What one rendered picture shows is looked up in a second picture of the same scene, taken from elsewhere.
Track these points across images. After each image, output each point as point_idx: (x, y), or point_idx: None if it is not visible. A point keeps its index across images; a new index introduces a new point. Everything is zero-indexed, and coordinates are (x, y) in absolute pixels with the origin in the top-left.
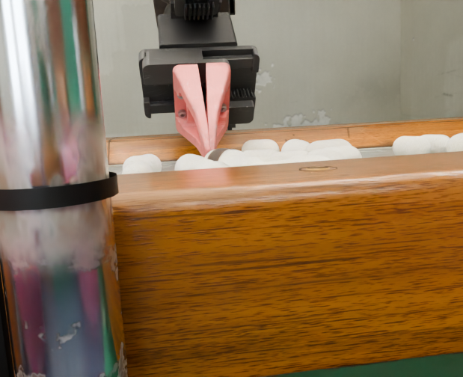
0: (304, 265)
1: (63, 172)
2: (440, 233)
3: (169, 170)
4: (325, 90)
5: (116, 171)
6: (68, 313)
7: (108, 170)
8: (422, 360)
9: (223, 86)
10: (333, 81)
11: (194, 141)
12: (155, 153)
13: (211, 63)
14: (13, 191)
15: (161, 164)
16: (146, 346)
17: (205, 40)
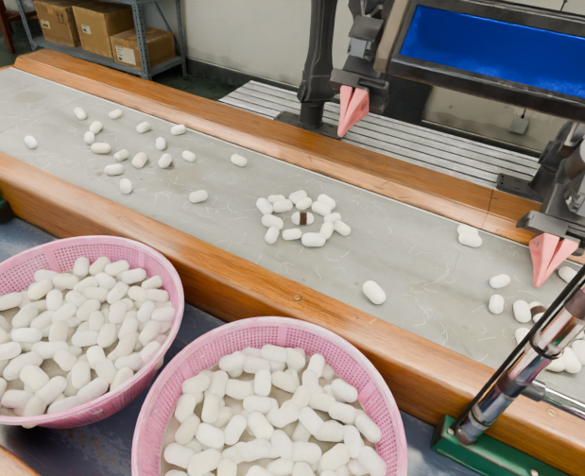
0: (528, 437)
1: (489, 422)
2: (569, 453)
3: (512, 269)
4: None
5: (484, 249)
6: (476, 433)
7: (480, 245)
8: (545, 465)
9: (566, 256)
10: None
11: (533, 264)
12: (510, 232)
13: (568, 240)
14: (479, 421)
15: (510, 244)
16: None
17: (575, 219)
